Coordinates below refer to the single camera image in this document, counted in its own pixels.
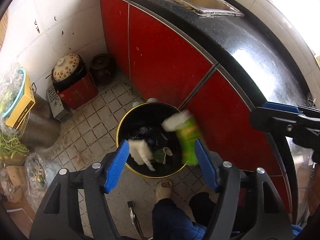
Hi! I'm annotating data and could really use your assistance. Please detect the brown cardboard box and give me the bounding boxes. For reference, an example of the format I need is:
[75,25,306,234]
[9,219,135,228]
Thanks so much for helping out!
[1,166,27,203]

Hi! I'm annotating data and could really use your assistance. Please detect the dark brown clay jar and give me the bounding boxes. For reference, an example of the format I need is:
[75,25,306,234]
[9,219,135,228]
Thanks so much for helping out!
[89,53,118,86]

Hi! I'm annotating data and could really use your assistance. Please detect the plastic bag with vegetables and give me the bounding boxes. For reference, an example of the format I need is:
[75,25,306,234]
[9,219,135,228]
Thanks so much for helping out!
[24,153,61,199]

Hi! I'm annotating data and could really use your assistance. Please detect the steel kitchen sink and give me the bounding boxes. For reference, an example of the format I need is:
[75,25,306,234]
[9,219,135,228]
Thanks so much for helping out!
[175,0,244,17]

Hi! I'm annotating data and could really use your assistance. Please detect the person right hand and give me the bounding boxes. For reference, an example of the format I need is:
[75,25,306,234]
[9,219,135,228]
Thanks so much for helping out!
[308,164,320,216]

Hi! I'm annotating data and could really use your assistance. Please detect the floral lid clay pot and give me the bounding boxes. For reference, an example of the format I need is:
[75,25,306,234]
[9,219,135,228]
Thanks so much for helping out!
[51,53,87,93]

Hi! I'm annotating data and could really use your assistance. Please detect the black trash bin yellow rim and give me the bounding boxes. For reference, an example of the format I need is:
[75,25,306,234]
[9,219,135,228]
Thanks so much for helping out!
[116,102,186,179]

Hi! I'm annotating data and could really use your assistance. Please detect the red tin box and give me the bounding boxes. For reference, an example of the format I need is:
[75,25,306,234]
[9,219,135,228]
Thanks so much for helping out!
[57,73,98,110]

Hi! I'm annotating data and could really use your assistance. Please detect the white plastic crate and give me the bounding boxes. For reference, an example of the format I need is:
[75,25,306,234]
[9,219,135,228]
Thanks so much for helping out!
[47,85,72,122]

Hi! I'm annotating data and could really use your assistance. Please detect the green carton pack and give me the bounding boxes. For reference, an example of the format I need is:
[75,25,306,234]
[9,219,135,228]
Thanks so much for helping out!
[162,110,201,166]

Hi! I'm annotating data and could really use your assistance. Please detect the steel stock pot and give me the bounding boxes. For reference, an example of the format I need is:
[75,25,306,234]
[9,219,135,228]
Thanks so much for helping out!
[21,83,61,149]

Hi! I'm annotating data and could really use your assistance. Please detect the person foot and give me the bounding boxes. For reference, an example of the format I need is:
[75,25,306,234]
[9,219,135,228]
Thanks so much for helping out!
[156,179,172,203]

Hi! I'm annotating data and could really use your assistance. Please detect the yellow cardboard box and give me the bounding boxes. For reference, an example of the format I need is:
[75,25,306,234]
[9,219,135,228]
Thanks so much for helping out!
[3,68,35,129]

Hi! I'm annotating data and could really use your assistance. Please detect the green beans pile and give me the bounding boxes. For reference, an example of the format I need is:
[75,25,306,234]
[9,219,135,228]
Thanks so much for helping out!
[0,132,29,160]

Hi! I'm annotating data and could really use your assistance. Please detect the steel stool leg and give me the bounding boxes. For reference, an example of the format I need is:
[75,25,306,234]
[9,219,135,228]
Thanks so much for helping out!
[127,201,147,240]

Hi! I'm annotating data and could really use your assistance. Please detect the person leg blue trousers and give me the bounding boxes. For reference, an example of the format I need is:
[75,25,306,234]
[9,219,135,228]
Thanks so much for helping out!
[152,192,216,240]

